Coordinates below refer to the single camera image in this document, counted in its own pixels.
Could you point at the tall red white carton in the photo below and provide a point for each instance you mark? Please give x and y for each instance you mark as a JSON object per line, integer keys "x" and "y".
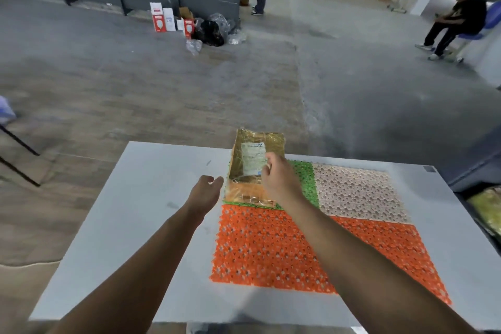
{"x": 157, "y": 18}

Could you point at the white table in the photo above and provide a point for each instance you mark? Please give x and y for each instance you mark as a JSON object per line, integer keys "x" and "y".
{"x": 148, "y": 173}

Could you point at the person's right forearm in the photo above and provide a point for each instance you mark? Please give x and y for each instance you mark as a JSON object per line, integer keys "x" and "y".
{"x": 372, "y": 275}

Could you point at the person's left hand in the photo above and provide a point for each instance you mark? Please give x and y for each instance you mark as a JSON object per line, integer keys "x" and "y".
{"x": 203, "y": 196}

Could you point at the white perforated plastic mat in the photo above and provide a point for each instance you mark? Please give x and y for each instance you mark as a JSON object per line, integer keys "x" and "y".
{"x": 356, "y": 193}

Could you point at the green perforated plastic mat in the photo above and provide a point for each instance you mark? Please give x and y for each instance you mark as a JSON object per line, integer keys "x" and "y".
{"x": 307, "y": 177}

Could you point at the taped parcel with white label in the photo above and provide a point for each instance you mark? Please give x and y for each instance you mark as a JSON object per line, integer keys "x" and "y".
{"x": 254, "y": 142}

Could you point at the grey square table sticker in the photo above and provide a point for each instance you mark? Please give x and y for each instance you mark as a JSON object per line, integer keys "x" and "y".
{"x": 429, "y": 168}

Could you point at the black rubbish bag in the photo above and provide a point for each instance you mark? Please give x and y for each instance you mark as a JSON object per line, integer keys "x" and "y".
{"x": 209, "y": 34}

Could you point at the clear plastic bag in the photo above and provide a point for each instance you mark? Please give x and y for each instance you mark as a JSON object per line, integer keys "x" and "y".
{"x": 193, "y": 47}
{"x": 236, "y": 37}
{"x": 219, "y": 21}

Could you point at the lilac paper folder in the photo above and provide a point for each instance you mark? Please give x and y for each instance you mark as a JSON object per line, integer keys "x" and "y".
{"x": 6, "y": 110}

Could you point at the yellow parcel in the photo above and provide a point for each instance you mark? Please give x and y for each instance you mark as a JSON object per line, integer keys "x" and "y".
{"x": 487, "y": 208}

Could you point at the person's left forearm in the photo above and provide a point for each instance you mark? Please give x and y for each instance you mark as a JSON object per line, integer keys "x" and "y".
{"x": 129, "y": 279}

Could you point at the orange perforated plastic mat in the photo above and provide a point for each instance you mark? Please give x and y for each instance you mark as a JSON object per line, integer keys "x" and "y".
{"x": 266, "y": 251}

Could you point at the person's right hand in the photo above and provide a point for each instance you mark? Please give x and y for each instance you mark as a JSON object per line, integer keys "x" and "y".
{"x": 282, "y": 183}

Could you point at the dark blue metal shelf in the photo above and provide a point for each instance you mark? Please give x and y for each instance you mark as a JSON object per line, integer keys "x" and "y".
{"x": 477, "y": 173}

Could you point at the small red white carton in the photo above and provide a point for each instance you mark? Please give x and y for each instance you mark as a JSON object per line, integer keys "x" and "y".
{"x": 189, "y": 28}

